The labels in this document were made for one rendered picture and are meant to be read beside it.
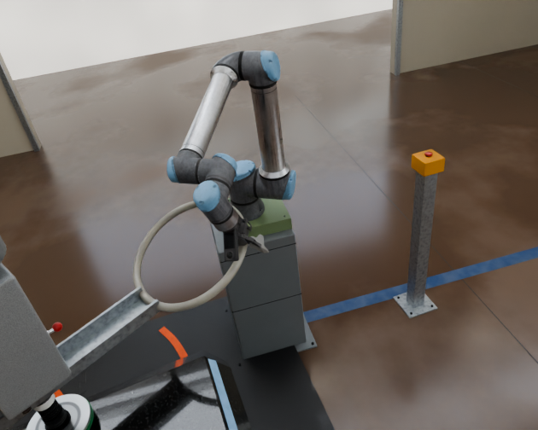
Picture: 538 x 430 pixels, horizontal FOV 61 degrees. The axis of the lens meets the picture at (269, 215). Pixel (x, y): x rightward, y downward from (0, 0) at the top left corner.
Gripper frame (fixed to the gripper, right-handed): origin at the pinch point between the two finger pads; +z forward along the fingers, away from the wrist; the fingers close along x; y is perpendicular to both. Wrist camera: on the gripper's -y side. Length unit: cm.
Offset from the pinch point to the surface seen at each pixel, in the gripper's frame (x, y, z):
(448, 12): -86, 513, 257
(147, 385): 40, -45, 13
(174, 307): 21.4, -23.5, -7.5
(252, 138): 137, 280, 201
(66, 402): 61, -56, -2
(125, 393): 46, -49, 10
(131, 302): 40.8, -21.0, -7.6
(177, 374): 30, -40, 17
